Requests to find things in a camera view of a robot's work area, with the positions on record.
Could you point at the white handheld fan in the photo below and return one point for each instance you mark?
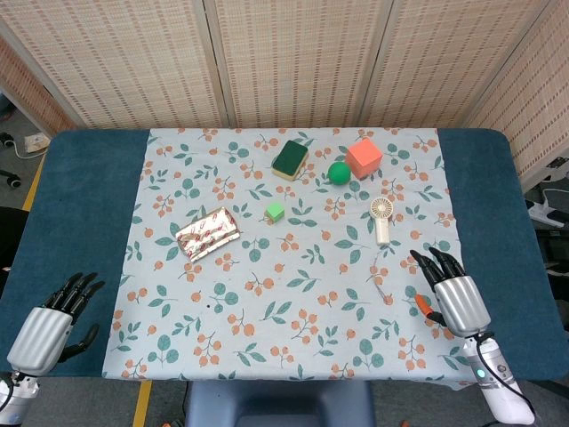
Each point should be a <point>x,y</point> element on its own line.
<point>381,218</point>

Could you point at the green yellow sponge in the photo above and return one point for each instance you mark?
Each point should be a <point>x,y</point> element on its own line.
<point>290,160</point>

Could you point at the crumpled foil snack wrapper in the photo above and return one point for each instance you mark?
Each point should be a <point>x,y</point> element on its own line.
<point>206,233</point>

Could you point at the green ball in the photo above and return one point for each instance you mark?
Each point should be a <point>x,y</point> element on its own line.
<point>339,173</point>

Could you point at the woven folding screen panel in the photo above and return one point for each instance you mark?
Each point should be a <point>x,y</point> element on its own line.
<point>302,58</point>
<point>111,58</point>
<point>444,58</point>
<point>26,89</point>
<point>542,89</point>

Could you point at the small light green cube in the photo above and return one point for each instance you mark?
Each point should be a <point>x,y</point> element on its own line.
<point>274,212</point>

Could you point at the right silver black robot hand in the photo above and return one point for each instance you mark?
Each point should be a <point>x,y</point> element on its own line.
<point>460,302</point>

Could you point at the beige paper bag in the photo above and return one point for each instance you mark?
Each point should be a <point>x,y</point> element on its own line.
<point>36,143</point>

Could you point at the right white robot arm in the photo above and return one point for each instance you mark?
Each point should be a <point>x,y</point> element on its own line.
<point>500,382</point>

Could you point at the orange cube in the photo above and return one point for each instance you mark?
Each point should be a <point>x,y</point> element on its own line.
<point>363,158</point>

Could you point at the black chair caster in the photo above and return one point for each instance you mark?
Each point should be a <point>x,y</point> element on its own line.
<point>12,180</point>

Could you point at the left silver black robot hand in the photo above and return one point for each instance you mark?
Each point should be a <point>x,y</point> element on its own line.
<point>42,331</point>

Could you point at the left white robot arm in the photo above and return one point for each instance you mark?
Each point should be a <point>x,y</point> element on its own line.
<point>15,398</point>

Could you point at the white power strip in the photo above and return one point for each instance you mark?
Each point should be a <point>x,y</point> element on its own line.
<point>544,213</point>

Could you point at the blue table cover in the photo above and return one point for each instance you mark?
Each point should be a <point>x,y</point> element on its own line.
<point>80,200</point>

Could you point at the floral print tablecloth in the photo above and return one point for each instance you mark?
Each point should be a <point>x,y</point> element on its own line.
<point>284,289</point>

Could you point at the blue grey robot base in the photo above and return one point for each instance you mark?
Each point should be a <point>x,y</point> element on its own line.
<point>280,402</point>

